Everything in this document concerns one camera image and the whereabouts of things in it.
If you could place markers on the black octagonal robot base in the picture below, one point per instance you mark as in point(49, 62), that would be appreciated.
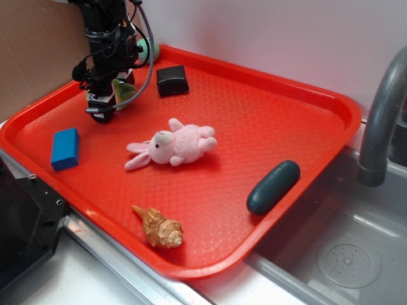
point(31, 219)

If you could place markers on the dark oblong capsule case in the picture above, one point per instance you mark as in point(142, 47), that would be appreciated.
point(273, 187)

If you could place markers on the black rounded box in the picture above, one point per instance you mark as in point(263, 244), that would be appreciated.
point(172, 81)

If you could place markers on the green textured ball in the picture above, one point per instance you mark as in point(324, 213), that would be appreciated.
point(146, 48)

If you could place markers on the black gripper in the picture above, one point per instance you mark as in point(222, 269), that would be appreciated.
point(113, 54)

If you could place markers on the tan spiral seashell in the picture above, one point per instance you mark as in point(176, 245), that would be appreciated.
point(160, 231)

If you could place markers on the blue rectangular block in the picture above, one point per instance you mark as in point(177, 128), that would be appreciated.
point(65, 149)

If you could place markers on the pink plush bunny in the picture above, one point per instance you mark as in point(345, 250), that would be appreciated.
point(182, 144)

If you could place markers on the red plastic tray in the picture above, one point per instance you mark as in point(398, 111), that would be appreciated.
point(188, 183)

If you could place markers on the brown cardboard panel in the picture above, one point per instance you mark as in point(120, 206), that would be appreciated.
point(41, 42)

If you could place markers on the grey toy sink basin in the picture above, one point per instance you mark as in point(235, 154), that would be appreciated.
point(341, 242)

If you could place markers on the grey toy faucet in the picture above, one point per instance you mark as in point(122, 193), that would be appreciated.
point(384, 137)

